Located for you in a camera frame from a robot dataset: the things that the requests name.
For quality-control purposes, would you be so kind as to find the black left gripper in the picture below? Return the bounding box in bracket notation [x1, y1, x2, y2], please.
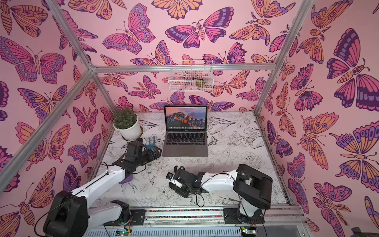
[135, 146, 162, 168]

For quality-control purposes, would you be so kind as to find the grey laptop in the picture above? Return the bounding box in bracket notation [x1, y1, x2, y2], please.
[162, 105, 208, 158]

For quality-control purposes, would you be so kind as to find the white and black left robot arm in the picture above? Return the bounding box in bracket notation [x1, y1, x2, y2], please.
[42, 138, 162, 237]

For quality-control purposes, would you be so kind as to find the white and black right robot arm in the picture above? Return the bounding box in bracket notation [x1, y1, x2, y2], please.
[166, 164, 273, 224]

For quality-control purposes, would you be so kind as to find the blue yellow garden hand rake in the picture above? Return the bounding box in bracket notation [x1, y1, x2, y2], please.
[144, 136, 155, 166]

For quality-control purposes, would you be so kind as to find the pink purple cylinder toy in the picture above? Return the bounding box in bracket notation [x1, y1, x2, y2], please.
[119, 174, 133, 185]

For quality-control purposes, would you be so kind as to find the green plant in white pot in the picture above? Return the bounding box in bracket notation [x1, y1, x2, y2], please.
[113, 108, 143, 141]

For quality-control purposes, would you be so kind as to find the green circuit board right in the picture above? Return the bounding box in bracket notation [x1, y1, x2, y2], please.
[240, 227, 257, 237]

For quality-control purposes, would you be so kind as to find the green circuit board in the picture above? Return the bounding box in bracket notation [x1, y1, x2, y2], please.
[114, 229, 132, 237]
[240, 227, 257, 237]

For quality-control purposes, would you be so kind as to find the green circuit board left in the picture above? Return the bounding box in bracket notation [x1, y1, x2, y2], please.
[114, 229, 132, 237]

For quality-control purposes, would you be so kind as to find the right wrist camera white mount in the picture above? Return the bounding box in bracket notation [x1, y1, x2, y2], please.
[166, 172, 175, 184]

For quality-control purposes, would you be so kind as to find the white wire wall basket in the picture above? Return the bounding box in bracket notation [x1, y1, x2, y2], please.
[167, 59, 214, 93]

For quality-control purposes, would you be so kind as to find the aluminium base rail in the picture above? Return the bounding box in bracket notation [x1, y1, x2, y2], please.
[84, 203, 307, 232]

